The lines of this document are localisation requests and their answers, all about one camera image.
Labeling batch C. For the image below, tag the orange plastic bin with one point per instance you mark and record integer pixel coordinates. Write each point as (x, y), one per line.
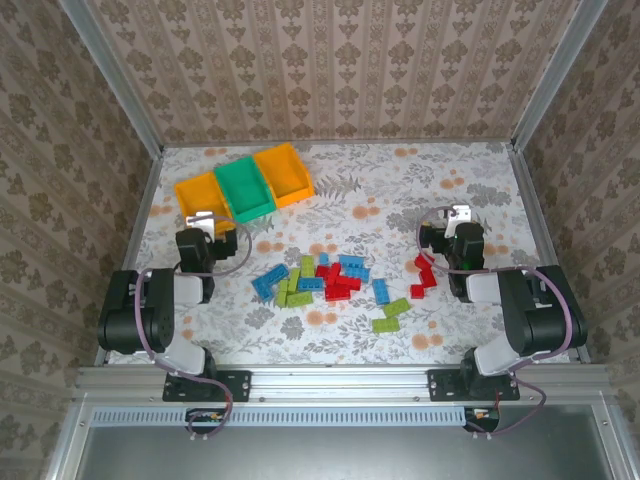
(285, 175)
(200, 197)

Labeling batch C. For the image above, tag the red lego brick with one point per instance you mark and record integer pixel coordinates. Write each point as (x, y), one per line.
(428, 279)
(322, 271)
(335, 272)
(349, 282)
(340, 293)
(417, 291)
(424, 262)

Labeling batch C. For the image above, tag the green plastic bin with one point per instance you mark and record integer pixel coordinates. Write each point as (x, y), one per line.
(245, 192)

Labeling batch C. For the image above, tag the blue lego brick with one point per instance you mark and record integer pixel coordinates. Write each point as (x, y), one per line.
(381, 291)
(311, 284)
(358, 273)
(352, 261)
(266, 295)
(274, 277)
(324, 258)

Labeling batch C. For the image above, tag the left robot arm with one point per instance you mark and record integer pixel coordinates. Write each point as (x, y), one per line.
(135, 315)

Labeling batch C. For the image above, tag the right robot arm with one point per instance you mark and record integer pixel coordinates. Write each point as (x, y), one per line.
(540, 320)

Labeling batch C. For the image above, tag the floral tablecloth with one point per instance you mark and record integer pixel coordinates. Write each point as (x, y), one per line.
(350, 210)

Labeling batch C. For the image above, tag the grey metal panel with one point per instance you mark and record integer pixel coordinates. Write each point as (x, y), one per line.
(325, 452)

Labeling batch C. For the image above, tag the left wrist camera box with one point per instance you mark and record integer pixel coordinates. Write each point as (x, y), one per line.
(226, 244)

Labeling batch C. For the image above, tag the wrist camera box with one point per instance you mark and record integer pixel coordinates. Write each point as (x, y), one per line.
(226, 244)
(432, 240)

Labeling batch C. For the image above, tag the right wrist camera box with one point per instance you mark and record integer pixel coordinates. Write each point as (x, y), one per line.
(432, 240)

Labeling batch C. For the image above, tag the aluminium table side rail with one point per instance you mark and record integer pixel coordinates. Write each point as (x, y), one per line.
(532, 215)
(140, 225)

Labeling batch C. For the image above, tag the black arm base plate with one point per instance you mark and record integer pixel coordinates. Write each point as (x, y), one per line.
(442, 386)
(235, 385)

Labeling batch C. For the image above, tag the aluminium frame post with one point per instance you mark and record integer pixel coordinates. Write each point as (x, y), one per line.
(555, 75)
(115, 80)

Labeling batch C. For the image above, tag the aluminium table edge rail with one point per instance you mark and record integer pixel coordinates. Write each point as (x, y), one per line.
(340, 382)

